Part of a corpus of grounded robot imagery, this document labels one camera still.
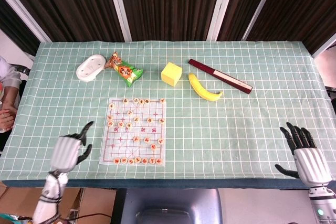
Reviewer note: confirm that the wooden chess piece red character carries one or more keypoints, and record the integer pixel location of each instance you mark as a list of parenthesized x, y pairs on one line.
[(145, 160), (137, 160), (131, 161), (110, 123), (124, 160), (153, 146), (147, 139), (120, 124), (136, 138), (152, 160), (158, 161), (160, 140), (116, 160)]

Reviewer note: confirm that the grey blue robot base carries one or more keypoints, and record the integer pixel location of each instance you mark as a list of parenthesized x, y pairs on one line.
[(168, 205)]

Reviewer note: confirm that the green checked tablecloth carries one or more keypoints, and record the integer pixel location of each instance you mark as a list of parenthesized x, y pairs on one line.
[(223, 129)]

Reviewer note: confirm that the dark red long fan box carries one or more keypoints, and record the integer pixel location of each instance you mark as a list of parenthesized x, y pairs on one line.
[(223, 77)]

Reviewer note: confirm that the white oval plastic tray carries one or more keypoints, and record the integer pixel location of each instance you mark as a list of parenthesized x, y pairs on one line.
[(90, 68)]

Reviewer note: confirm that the wooden chess piece black character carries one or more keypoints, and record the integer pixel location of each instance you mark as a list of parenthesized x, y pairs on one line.
[(136, 119), (128, 125), (129, 113), (141, 101), (147, 101), (149, 120), (161, 121), (110, 117), (111, 106), (135, 100), (162, 100), (125, 100)]

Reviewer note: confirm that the bystander in white shirt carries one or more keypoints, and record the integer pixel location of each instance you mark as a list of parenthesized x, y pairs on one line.
[(8, 85)]

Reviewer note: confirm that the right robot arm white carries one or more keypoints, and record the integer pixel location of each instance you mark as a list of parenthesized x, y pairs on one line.
[(321, 203)]

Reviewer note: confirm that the Chinese chess board with pieces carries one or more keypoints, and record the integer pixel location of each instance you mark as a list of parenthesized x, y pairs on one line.
[(136, 150)]

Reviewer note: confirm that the yellow banana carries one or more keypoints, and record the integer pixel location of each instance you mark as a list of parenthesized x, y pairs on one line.
[(200, 89)]

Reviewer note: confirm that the green orange snack bag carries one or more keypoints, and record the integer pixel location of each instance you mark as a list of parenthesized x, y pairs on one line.
[(127, 73)]

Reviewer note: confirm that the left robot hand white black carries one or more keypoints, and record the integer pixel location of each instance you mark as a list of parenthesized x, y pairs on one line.
[(64, 153)]

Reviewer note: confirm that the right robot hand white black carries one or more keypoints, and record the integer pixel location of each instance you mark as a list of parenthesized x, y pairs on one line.
[(312, 166)]

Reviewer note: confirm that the white frame post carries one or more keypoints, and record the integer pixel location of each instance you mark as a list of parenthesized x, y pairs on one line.
[(23, 14), (261, 6), (325, 45), (223, 6), (118, 6)]

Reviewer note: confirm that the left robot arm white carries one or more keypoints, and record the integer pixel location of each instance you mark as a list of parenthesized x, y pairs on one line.
[(50, 200)]

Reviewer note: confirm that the dark brown pleated curtain panel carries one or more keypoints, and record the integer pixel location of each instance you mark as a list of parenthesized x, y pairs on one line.
[(244, 1), (302, 9), (170, 6), (73, 6), (15, 30)]

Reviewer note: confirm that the yellow foam cube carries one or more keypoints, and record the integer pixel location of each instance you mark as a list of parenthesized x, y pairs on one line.
[(170, 75)]

